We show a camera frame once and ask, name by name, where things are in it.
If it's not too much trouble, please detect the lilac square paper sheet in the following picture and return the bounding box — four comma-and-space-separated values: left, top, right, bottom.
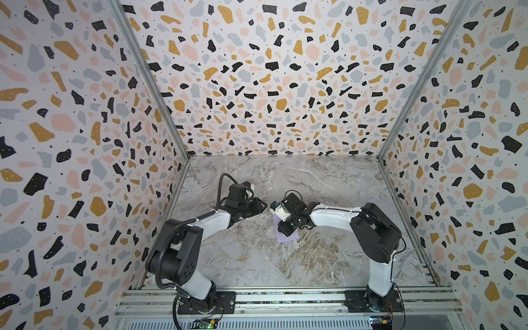
271, 212, 301, 244

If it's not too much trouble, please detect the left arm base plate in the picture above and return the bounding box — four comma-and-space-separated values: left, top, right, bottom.
177, 291, 237, 315

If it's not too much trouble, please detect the right aluminium corner post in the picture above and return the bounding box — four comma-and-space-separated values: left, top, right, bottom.
377, 0, 472, 164

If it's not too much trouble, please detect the left aluminium corner post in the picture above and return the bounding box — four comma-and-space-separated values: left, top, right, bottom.
107, 0, 190, 164

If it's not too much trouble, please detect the circuit board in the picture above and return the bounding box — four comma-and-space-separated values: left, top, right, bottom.
369, 316, 393, 330
189, 318, 219, 330

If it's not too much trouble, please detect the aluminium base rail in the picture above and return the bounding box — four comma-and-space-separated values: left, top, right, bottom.
113, 287, 470, 329

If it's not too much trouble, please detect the aluminium corner post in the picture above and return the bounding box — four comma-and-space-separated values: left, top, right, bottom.
377, 0, 472, 164
107, 0, 190, 164

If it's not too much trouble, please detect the right circuit board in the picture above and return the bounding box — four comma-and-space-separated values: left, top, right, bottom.
369, 316, 393, 330

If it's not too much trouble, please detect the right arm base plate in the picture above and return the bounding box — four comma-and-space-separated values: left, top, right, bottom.
345, 287, 404, 313

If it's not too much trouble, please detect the left circuit board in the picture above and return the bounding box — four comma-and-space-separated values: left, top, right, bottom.
189, 318, 219, 330

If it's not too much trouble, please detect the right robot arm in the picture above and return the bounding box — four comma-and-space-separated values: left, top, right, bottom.
269, 193, 402, 297

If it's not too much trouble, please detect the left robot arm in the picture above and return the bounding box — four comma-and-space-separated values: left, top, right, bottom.
146, 181, 268, 301

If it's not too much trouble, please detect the left black corrugated cable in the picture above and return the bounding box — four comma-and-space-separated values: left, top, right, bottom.
153, 172, 240, 290

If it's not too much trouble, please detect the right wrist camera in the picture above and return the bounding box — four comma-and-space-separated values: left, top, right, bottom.
269, 201, 291, 221

